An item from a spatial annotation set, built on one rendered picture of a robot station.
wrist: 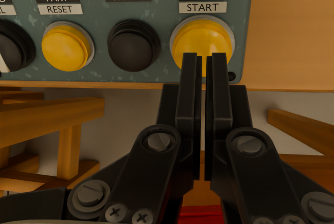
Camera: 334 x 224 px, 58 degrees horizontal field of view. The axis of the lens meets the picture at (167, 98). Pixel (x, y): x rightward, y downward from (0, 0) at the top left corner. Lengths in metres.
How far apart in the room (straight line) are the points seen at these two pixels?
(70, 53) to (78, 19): 0.02
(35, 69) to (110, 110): 0.95
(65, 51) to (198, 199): 0.20
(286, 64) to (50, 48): 0.13
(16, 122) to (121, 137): 0.55
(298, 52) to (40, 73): 0.15
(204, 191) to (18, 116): 0.45
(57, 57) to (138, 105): 0.95
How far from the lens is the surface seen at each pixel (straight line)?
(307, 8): 0.20
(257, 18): 0.19
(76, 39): 0.16
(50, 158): 1.26
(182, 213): 0.28
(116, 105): 1.13
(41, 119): 0.74
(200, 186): 0.30
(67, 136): 0.94
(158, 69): 0.17
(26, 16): 0.17
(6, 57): 0.18
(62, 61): 0.16
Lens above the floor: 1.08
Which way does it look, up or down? 83 degrees down
